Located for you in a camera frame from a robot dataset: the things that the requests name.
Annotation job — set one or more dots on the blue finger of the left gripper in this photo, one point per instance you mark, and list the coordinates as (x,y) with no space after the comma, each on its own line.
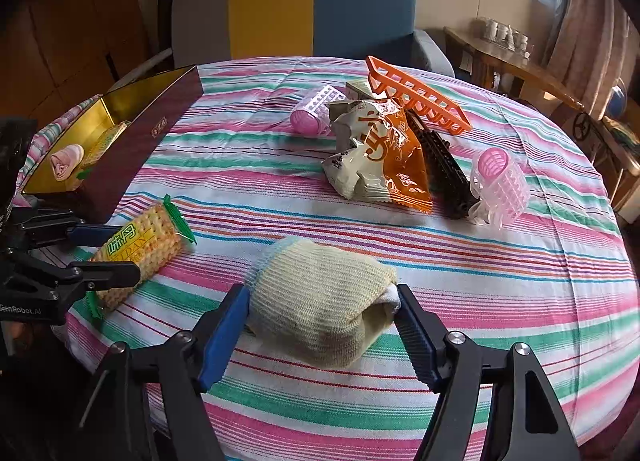
(92,235)
(95,278)

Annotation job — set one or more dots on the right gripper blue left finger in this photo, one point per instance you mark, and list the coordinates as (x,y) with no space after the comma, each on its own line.
(217,333)

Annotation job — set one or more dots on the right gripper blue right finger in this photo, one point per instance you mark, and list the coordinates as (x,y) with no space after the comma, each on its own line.
(423,335)

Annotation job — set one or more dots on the cracker pack green label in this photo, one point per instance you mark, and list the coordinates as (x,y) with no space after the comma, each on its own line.
(150,241)

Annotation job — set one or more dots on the cream sock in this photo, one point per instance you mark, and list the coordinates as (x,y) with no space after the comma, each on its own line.
(319,304)

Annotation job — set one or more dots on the pink sock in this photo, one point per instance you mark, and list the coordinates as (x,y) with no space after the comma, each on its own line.
(65,160)

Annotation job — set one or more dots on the black hair comb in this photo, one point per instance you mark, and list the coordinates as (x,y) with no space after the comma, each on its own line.
(451,185)

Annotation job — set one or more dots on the pink hair roller with clip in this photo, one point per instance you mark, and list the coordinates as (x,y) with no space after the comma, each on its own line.
(499,185)

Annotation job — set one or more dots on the orange white snack bag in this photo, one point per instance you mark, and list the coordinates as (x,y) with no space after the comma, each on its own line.
(378,158)

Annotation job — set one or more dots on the orange plastic comb clip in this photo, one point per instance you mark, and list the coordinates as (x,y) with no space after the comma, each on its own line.
(415,95)

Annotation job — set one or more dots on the small green cream carton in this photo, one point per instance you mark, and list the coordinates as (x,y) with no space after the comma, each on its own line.
(358,89)

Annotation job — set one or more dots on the gold maroon tin box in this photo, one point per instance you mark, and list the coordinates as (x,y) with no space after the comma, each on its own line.
(152,107)

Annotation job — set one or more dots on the striped pink green tablecloth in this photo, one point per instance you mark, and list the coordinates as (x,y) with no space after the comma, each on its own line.
(558,279)

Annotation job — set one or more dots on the wooden wardrobe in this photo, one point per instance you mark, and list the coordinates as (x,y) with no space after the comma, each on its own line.
(57,53)

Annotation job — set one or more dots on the wooden side table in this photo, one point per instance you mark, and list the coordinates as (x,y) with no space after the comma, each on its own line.
(489,58)

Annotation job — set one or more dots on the white cups on table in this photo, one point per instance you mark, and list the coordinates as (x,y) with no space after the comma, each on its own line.
(507,37)

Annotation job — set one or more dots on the grey yellow blue armchair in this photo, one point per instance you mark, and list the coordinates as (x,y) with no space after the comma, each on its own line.
(195,32)

